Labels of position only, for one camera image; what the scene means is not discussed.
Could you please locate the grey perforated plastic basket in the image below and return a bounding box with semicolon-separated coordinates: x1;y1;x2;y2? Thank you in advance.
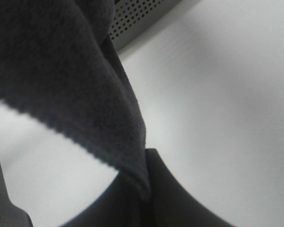
109;0;198;51

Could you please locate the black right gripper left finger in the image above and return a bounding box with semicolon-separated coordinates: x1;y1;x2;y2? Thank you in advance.
62;174;154;227

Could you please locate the dark grey towel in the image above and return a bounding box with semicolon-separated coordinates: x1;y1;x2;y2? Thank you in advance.
0;0;151;201

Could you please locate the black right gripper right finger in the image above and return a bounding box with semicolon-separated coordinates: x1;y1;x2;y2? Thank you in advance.
146;148;232;227

